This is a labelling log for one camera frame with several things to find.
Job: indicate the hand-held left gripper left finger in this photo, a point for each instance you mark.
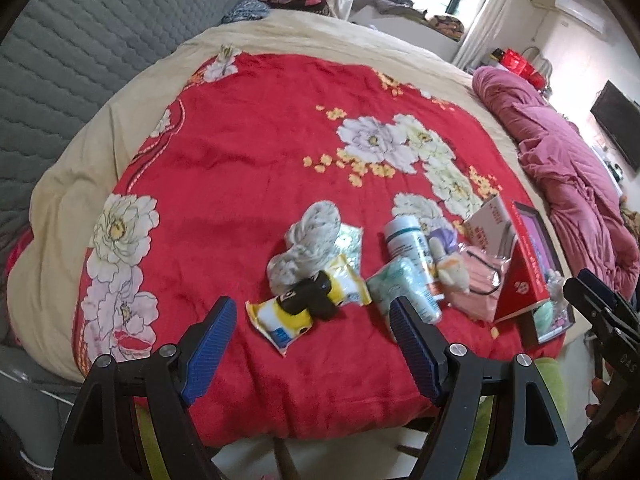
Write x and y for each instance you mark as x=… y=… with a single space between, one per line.
x=210 y=345

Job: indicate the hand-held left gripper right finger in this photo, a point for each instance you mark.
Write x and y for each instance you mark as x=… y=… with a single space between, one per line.
x=415 y=350

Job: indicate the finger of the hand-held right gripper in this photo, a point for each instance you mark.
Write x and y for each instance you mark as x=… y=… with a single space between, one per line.
x=587 y=302
x=607 y=294

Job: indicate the green sponge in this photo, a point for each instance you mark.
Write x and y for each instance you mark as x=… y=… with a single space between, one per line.
x=542 y=312

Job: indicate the pale blue tissue packet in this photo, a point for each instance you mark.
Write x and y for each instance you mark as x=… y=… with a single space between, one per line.
x=400 y=280

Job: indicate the yellow cartoon packet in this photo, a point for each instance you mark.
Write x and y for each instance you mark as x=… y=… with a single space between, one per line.
x=280 y=322

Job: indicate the beige plush bunny toy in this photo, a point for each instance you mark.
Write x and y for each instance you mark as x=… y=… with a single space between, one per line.
x=452 y=272

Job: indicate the pink face mask packet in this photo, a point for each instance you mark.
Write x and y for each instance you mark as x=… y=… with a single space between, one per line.
x=480 y=285

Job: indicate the grey sock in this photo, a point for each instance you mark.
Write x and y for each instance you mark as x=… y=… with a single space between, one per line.
x=305 y=240

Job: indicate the person's right hand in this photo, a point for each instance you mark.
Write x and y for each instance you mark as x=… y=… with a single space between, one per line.
x=598 y=392

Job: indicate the red tissue box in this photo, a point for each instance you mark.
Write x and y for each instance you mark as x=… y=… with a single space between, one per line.
x=520 y=280

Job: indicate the white pill bottle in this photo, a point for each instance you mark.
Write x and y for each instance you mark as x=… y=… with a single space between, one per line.
x=407 y=245

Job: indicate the small black roll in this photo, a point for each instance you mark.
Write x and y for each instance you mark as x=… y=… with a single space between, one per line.
x=315 y=297

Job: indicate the pink quilt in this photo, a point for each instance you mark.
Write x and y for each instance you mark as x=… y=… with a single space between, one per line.
x=565 y=160

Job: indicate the black television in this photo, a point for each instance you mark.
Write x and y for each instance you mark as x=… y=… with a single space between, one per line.
x=617 y=120

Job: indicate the grey chair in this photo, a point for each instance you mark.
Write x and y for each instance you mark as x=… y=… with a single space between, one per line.
x=30 y=390

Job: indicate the red floral blanket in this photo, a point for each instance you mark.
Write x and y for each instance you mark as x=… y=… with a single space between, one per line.
x=250 y=160

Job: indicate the white air conditioner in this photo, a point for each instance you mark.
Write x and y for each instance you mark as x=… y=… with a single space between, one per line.
x=580 y=10

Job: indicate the brown patterned blanket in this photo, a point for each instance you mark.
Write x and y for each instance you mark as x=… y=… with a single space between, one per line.
x=445 y=25

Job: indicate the grey quilted headboard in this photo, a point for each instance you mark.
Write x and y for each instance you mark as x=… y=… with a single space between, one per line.
x=75 y=60

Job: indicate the beige bed cover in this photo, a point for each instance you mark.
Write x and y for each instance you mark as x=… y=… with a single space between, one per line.
x=310 y=35

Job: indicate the blue patterned cloth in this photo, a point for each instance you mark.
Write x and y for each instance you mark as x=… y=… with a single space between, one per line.
x=247 y=10

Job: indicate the grey clothes heap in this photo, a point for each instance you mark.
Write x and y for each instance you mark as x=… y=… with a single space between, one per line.
x=390 y=4

